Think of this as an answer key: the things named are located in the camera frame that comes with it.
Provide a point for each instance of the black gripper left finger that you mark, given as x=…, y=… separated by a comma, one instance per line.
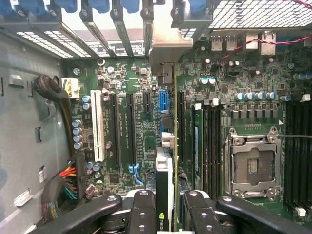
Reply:
x=141, y=214

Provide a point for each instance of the green motherboard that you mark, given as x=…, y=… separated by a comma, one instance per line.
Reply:
x=234, y=122

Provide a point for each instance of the metal CPU socket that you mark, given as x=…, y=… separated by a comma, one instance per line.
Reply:
x=253, y=165

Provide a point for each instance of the thin metal locking lever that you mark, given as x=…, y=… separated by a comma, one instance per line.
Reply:
x=297, y=136

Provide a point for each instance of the black RAM slot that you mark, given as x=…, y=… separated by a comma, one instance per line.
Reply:
x=289, y=170
x=219, y=151
x=212, y=151
x=309, y=170
x=207, y=151
x=303, y=170
x=296, y=170

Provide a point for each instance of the blue expansion slot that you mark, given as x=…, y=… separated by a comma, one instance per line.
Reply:
x=163, y=102

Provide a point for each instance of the RAM stick with label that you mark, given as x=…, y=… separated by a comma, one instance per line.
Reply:
x=198, y=146

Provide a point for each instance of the white expansion slot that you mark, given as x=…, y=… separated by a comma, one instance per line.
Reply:
x=97, y=122

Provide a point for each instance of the blue plastic card latch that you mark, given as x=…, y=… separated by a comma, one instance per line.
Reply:
x=134, y=170

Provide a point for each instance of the black open PC case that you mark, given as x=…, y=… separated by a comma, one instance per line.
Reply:
x=256, y=12

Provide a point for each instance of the short black expansion slot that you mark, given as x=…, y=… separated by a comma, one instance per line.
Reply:
x=147, y=102

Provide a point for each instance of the long black expansion slot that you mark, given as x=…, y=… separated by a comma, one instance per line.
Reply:
x=181, y=122
x=131, y=126
x=116, y=126

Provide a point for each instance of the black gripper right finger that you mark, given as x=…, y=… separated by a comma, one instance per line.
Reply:
x=204, y=217

